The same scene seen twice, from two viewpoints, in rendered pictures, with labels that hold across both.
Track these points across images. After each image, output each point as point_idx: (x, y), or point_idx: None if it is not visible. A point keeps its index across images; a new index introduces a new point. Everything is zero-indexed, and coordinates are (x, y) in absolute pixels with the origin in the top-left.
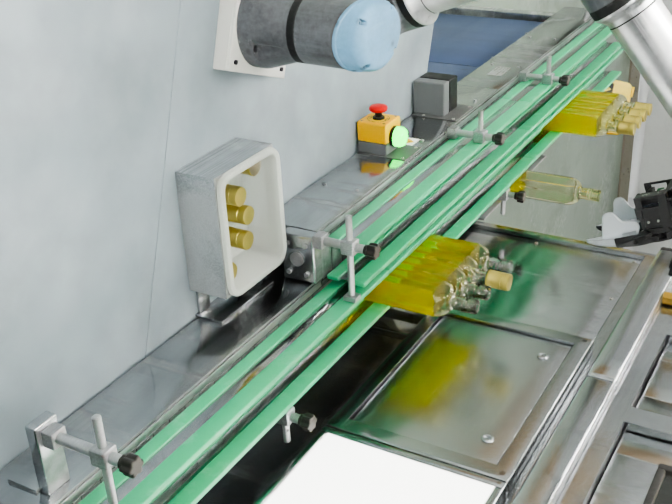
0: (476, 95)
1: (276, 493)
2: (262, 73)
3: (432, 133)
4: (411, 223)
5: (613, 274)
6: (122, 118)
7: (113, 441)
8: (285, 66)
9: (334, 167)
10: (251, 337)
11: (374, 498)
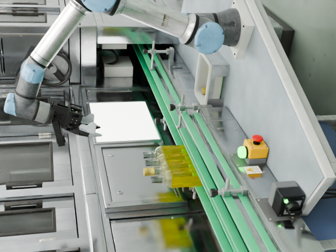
0: (288, 239)
1: (151, 121)
2: (230, 46)
3: (249, 181)
4: (204, 162)
5: None
6: None
7: (173, 74)
8: (236, 55)
9: None
10: (185, 103)
11: (126, 128)
